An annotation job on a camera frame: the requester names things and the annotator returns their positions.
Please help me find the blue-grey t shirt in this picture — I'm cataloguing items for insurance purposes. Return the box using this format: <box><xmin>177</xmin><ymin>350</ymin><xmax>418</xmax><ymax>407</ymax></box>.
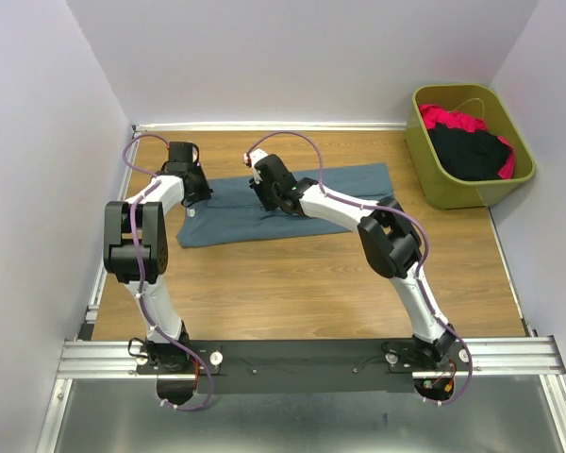
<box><xmin>176</xmin><ymin>163</ymin><xmax>393</xmax><ymax>248</ymax></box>

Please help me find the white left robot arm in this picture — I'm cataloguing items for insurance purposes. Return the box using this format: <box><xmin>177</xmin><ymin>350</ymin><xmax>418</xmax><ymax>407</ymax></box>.
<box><xmin>103</xmin><ymin>136</ymin><xmax>212</xmax><ymax>373</ymax></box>

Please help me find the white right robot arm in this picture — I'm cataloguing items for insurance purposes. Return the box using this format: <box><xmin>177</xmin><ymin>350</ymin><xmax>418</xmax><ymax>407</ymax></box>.
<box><xmin>243</xmin><ymin>149</ymin><xmax>457</xmax><ymax>369</ymax></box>

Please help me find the red t shirt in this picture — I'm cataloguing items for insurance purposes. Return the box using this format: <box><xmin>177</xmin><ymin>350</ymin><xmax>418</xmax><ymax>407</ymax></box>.
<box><xmin>419</xmin><ymin>104</ymin><xmax>515</xmax><ymax>155</ymax></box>

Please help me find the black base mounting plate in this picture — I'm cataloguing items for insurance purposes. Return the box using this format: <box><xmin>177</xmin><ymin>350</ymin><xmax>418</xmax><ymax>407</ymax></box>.
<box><xmin>127</xmin><ymin>338</ymin><xmax>469</xmax><ymax>407</ymax></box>

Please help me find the olive green plastic bin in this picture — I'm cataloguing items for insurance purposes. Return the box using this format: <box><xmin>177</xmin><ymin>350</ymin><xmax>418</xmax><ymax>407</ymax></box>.
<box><xmin>405</xmin><ymin>83</ymin><xmax>537</xmax><ymax>210</ymax></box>

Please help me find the black t shirt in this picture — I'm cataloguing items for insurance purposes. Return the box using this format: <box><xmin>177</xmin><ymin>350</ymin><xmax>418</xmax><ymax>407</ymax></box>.
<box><xmin>428</xmin><ymin>124</ymin><xmax>515</xmax><ymax>181</ymax></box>

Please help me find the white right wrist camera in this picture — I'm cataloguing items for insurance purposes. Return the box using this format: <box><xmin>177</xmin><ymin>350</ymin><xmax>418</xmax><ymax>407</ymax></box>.
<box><xmin>243</xmin><ymin>148</ymin><xmax>269</xmax><ymax>167</ymax></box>

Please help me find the aluminium frame rail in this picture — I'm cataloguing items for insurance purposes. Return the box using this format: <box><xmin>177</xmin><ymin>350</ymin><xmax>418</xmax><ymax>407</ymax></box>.
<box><xmin>57</xmin><ymin>337</ymin><xmax>566</xmax><ymax>379</ymax></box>

